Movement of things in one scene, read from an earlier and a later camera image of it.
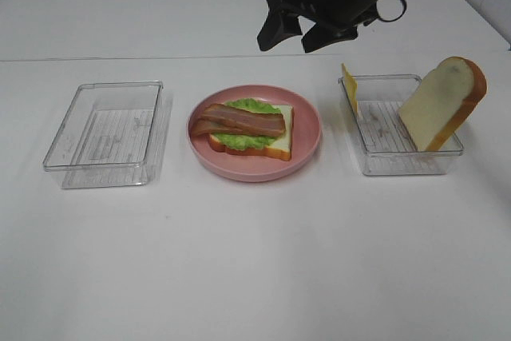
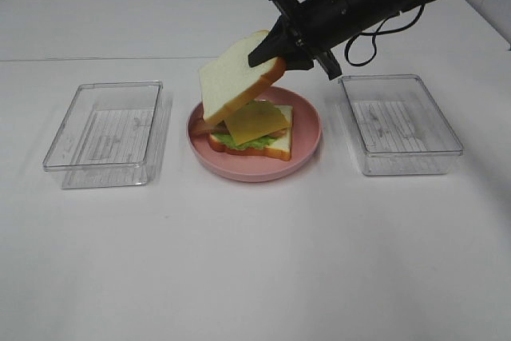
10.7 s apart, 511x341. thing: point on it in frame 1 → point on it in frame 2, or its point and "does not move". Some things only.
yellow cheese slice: [350, 85] → [255, 120]
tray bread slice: [280, 148] does not move
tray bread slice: [437, 109] → [227, 81]
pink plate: [306, 141] does not move
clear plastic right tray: [384, 143] does not move
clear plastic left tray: [105, 137] does not move
